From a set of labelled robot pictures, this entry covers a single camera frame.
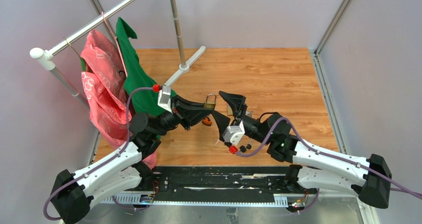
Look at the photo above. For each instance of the orange black Opel padlock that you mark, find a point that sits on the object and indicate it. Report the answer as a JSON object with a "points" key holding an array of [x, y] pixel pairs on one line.
{"points": [[207, 121]]}

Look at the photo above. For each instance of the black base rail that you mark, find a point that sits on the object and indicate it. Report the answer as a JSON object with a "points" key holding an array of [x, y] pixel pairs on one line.
{"points": [[218, 186]]}

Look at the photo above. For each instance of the green garment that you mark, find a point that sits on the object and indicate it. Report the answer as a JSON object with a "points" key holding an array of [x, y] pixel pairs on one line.
{"points": [[144, 101]]}

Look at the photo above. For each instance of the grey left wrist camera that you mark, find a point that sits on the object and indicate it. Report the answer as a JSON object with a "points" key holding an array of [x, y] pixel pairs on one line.
{"points": [[164, 98]]}

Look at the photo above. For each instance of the small brass padlock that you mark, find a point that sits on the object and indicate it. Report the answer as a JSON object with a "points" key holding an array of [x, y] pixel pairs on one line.
{"points": [[210, 101]]}

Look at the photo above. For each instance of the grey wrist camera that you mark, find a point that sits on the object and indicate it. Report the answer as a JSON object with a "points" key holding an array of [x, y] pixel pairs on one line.
{"points": [[234, 133], [164, 98]]}

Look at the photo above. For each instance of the white metal clothes rack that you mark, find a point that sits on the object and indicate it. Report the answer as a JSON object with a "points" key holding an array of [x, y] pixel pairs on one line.
{"points": [[44, 57]]}

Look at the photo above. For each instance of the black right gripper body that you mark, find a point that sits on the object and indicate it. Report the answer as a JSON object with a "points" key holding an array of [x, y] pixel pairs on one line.
{"points": [[240, 116]]}

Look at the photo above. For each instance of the black-headed key bunch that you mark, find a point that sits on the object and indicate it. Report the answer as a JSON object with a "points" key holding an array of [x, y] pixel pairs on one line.
{"points": [[245, 148]]}

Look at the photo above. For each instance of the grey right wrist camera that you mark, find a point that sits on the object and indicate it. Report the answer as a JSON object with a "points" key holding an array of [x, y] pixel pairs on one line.
{"points": [[234, 133]]}

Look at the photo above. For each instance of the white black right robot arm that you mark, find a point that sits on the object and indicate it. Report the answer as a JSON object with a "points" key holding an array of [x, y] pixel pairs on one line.
{"points": [[311, 166]]}

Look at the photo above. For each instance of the large brass padlock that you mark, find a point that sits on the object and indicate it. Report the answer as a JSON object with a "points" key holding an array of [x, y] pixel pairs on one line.
{"points": [[229, 111]]}

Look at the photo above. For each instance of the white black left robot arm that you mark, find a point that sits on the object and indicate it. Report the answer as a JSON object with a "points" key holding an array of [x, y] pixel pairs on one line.
{"points": [[74, 194]]}

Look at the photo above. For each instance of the pink patterned garment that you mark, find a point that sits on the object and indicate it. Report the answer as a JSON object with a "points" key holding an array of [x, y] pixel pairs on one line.
{"points": [[103, 85]]}

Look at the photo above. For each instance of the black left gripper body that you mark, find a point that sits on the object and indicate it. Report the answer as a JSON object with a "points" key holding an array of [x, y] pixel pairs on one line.
{"points": [[179, 113]]}

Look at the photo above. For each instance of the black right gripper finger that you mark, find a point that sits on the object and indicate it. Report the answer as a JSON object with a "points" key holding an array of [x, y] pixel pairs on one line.
{"points": [[222, 123], [236, 102]]}

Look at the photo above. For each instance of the aluminium frame post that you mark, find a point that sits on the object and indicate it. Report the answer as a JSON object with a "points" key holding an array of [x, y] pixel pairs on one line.
{"points": [[320, 71]]}

